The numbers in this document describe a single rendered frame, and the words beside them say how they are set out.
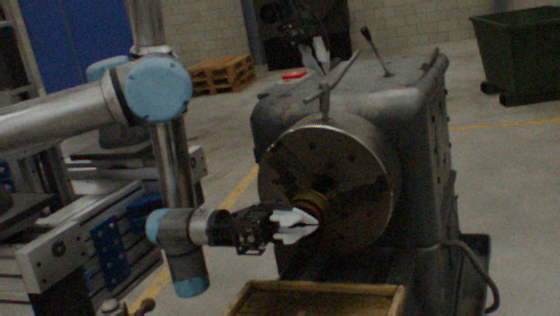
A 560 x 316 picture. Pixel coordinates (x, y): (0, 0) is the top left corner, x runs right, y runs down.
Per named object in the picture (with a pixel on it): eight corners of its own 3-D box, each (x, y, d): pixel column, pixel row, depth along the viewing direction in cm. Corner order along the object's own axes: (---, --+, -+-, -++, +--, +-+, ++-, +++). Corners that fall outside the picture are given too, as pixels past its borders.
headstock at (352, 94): (327, 167, 204) (311, 63, 192) (459, 164, 189) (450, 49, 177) (262, 245, 150) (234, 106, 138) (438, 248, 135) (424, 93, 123)
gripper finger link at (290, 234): (312, 250, 103) (267, 249, 106) (322, 235, 108) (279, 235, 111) (309, 235, 102) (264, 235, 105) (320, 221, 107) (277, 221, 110)
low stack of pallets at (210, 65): (212, 82, 1004) (207, 58, 991) (258, 77, 991) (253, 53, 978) (187, 98, 887) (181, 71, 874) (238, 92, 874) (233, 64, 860)
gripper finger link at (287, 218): (309, 235, 102) (264, 234, 105) (320, 221, 107) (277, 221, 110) (307, 220, 101) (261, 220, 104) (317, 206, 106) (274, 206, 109)
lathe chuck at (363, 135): (276, 231, 140) (266, 111, 129) (400, 245, 131) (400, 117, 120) (262, 249, 131) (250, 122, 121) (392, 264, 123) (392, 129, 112)
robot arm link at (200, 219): (213, 234, 118) (204, 199, 115) (231, 234, 116) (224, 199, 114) (194, 251, 111) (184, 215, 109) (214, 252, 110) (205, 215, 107)
